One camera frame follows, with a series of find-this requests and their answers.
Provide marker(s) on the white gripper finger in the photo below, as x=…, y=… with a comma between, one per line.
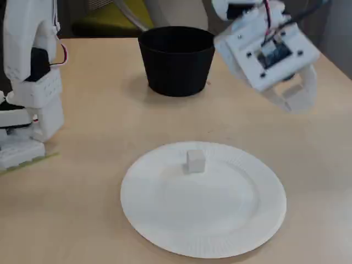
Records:
x=310, y=90

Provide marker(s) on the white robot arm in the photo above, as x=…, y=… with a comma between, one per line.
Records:
x=30, y=90

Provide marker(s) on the black pot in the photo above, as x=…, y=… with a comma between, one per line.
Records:
x=177, y=63

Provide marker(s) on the white paper plate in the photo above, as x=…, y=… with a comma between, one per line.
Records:
x=203, y=203

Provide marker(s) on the grey chair armrest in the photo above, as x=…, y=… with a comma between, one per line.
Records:
x=140, y=24

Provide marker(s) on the green chair seat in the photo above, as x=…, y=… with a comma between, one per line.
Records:
x=110, y=19

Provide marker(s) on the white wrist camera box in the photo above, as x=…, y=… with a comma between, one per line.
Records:
x=299, y=44

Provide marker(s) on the green base plate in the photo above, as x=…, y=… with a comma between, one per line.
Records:
x=41, y=160

